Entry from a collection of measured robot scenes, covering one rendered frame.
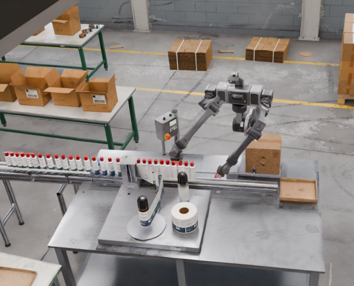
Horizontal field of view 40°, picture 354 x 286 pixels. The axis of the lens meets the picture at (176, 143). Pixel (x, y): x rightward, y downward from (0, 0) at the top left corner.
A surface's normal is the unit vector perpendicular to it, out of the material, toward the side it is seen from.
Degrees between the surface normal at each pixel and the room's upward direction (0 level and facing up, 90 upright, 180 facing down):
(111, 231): 0
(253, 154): 90
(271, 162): 90
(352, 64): 87
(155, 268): 0
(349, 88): 92
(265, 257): 0
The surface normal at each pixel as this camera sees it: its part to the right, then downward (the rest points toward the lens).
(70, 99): -0.29, 0.55
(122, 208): -0.08, -0.82
